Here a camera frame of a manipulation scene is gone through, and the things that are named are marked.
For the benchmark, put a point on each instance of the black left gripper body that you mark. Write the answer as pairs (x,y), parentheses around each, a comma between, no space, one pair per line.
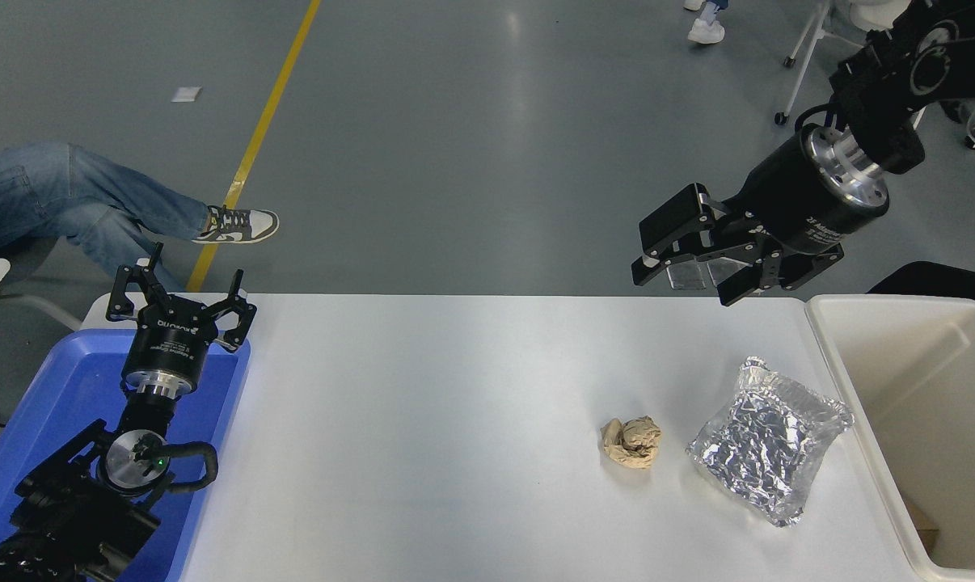
(168,343)

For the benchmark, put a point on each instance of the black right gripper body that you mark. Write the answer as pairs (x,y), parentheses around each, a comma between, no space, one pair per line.
(787,198)

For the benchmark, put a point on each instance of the silver foil plate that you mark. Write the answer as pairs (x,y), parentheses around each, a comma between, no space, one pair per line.
(766,440)

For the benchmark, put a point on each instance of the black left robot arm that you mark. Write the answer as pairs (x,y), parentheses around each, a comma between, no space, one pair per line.
(75,517)

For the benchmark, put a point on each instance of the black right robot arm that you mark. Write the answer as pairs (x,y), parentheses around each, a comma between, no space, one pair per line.
(875,97)

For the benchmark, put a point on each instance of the metal floor plate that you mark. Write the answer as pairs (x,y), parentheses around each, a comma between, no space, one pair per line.
(722,271)
(688,276)

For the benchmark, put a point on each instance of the blue plastic tray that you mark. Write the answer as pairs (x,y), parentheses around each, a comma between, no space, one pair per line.
(67,388)

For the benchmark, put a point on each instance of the person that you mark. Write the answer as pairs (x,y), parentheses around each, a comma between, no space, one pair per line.
(706,31)
(67,194)

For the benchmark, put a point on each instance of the white wheeled chair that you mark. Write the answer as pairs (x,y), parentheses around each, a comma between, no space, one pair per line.
(807,56)

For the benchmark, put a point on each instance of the black rounded object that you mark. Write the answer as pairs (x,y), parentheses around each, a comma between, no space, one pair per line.
(948,287)

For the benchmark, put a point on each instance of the large pale plastic bin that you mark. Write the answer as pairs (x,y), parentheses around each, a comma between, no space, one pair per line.
(932,380)

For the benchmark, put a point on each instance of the white rounded object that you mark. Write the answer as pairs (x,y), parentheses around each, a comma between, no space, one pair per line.
(871,10)

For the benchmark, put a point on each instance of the crumpled tan paper ball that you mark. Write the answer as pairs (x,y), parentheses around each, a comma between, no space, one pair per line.
(633,443)

